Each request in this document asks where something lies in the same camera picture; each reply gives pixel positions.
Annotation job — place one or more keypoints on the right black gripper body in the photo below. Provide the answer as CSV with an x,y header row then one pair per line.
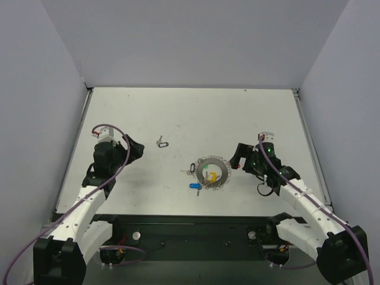
x,y
244,155

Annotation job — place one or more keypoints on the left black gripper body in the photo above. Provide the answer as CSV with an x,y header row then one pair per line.
x,y
126,149

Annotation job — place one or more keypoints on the key with black tag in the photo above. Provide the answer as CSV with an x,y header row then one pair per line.
x,y
160,143

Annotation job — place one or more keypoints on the yellow key tag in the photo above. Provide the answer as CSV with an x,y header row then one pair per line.
x,y
211,177

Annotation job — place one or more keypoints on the blue key tag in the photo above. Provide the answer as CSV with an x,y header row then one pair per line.
x,y
195,186

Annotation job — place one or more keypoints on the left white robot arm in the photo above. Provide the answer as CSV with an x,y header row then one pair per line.
x,y
80,207

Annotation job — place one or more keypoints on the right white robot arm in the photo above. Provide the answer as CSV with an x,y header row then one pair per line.
x,y
339,250

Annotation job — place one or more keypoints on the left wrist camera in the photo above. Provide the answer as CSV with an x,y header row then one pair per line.
x,y
105,134

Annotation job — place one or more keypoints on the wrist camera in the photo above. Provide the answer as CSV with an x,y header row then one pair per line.
x,y
266,136
105,134

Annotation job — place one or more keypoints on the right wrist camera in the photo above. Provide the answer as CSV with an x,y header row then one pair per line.
x,y
266,136

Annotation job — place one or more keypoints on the aluminium frame rail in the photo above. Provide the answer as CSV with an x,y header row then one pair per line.
x,y
316,164

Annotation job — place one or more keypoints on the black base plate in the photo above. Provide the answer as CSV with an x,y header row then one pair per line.
x,y
128,239

